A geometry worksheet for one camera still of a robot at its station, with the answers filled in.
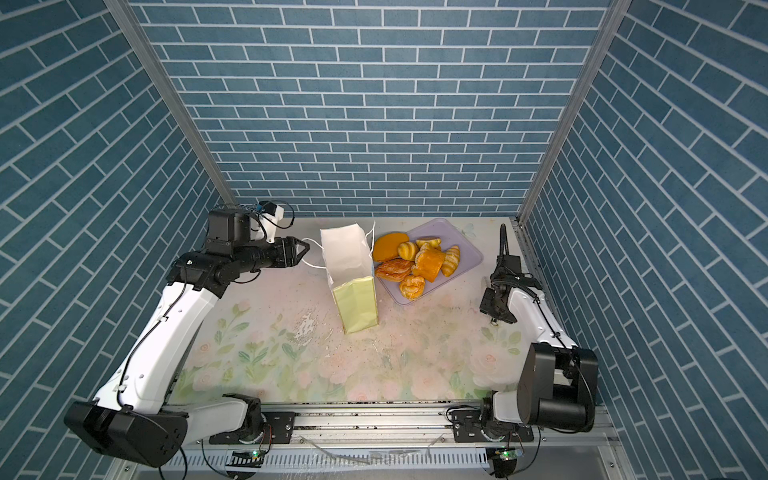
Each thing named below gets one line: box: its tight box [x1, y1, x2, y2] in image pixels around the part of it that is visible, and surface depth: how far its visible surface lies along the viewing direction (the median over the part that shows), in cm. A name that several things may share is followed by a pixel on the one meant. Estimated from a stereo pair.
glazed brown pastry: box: [376, 258, 414, 282], surface depth 101 cm
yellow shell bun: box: [397, 241, 419, 261], surface depth 104 cm
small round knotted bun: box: [400, 275, 425, 301], surface depth 98 cm
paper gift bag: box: [320, 221, 379, 334], surface depth 84 cm
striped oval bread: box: [441, 245, 461, 277], surface depth 106 cm
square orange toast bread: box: [412, 244, 446, 283], surface depth 98 cm
